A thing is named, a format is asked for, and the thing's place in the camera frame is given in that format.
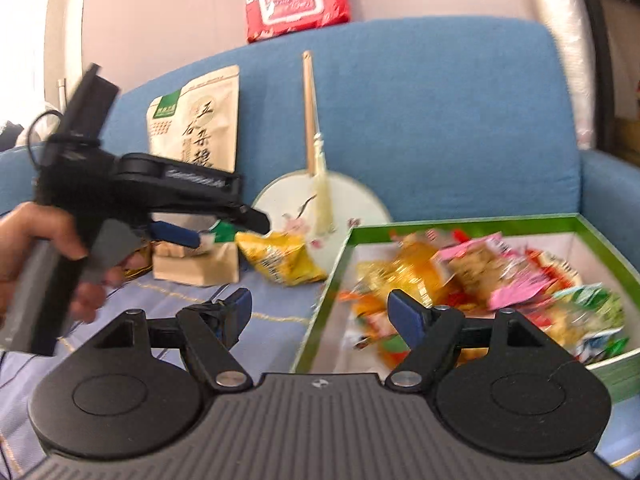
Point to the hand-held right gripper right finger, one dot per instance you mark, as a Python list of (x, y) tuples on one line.
[(406, 313)]

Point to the blue sofa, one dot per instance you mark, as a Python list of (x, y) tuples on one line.
[(425, 110)]

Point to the person's left hand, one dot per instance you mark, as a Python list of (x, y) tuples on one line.
[(35, 240)]

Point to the pile of snack packets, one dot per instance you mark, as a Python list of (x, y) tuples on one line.
[(500, 275)]

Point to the cream fan tassel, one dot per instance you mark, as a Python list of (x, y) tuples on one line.
[(324, 195)]

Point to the white sheer curtain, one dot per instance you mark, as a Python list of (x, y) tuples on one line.
[(565, 50)]

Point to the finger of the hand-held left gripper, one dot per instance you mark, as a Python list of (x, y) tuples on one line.
[(175, 234), (252, 219)]

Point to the kraft paper grain bag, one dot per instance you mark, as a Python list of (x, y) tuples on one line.
[(200, 115)]

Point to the yellow crinkled snack bag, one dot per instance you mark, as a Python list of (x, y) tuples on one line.
[(282, 257)]

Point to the round white hand fan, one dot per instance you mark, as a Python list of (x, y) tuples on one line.
[(295, 205)]

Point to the green cardboard box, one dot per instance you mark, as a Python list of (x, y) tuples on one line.
[(330, 320)]

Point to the light blue quilted mat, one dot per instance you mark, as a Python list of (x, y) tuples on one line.
[(280, 305)]

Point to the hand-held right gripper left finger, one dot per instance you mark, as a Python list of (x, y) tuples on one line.
[(241, 305)]

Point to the red wet wipes pack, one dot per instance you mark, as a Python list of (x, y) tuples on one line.
[(297, 2)]

